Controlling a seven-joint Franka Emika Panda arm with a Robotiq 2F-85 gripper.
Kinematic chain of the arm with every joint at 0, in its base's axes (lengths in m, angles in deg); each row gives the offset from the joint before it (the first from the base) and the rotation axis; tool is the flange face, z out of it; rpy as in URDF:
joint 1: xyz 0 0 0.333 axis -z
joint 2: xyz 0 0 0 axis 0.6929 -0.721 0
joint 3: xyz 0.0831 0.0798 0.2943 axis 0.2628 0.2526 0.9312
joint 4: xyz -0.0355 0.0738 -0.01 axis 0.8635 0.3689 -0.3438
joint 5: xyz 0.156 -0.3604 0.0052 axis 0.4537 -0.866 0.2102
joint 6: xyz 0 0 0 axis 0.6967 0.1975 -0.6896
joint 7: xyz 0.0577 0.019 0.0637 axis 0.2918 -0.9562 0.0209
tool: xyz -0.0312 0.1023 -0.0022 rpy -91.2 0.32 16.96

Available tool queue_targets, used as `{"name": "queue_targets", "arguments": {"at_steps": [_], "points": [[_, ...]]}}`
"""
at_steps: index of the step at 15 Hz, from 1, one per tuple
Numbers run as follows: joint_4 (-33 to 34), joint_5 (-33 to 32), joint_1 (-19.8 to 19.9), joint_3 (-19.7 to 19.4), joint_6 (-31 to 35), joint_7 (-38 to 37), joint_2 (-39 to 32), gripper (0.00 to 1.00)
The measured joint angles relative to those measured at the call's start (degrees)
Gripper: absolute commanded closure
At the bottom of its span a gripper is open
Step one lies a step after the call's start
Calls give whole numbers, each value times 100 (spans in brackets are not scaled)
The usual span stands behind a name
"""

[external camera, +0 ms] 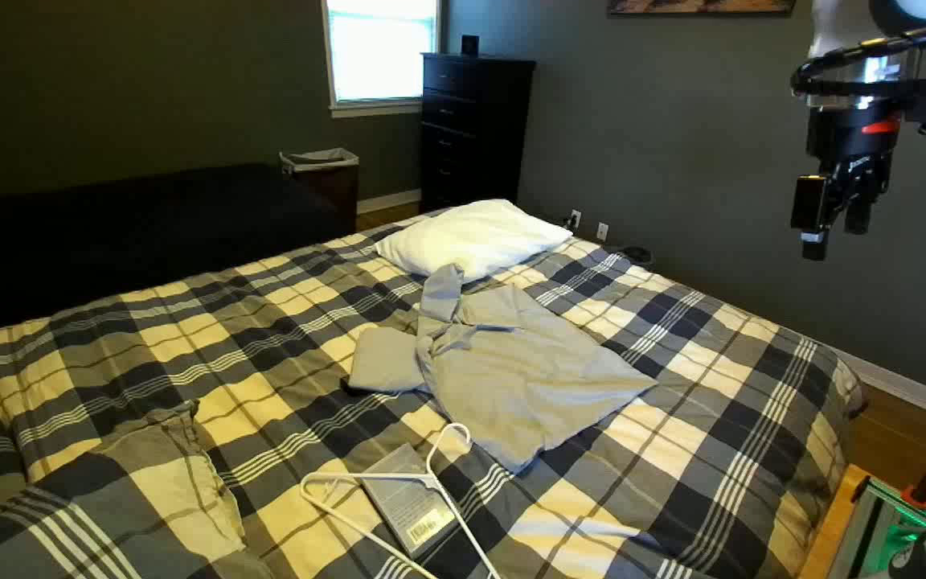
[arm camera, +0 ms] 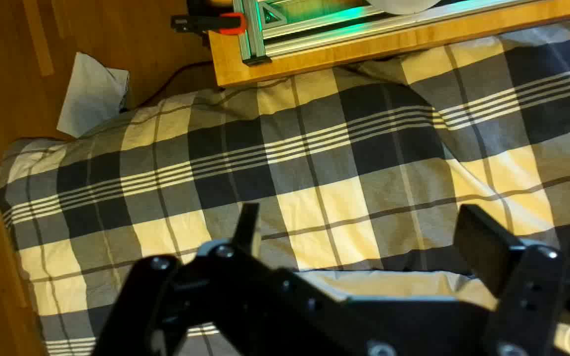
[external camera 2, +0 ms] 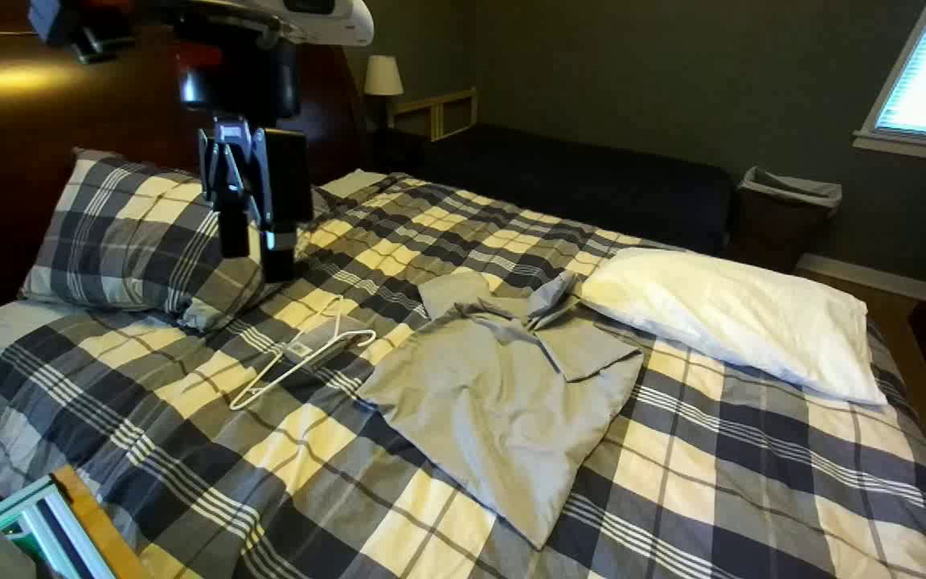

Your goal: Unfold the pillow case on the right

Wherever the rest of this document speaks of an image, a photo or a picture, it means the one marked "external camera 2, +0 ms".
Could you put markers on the dark wooden headboard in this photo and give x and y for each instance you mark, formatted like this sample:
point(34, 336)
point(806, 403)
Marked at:
point(45, 116)

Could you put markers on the small folded grey pillow case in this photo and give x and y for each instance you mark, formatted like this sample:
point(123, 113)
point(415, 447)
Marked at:
point(451, 292)

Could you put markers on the green robot cart frame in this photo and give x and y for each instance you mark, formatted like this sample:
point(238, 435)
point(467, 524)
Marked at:
point(39, 526)

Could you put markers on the light wooden nightstand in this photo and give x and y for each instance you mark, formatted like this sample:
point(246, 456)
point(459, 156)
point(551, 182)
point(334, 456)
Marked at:
point(433, 113)

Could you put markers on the black futon couch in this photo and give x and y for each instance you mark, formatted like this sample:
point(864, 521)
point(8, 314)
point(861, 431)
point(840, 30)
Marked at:
point(594, 179)

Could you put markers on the grey shirt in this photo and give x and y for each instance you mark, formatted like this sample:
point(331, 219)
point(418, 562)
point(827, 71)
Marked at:
point(497, 419)

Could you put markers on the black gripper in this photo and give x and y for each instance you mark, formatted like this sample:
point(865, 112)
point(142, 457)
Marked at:
point(238, 79)

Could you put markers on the wooden cart board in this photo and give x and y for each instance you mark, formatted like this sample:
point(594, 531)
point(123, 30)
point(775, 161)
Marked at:
point(97, 526)

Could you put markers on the white pillow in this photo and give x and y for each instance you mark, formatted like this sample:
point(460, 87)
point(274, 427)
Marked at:
point(731, 318)

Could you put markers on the table lamp with white shade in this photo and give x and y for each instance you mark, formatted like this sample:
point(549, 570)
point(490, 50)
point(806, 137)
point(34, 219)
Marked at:
point(385, 79)

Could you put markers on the plaid bed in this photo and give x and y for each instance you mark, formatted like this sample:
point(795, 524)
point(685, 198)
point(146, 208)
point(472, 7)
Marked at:
point(698, 493)

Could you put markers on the brown laundry hamper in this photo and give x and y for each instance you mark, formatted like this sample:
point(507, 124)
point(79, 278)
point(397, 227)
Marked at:
point(786, 215)

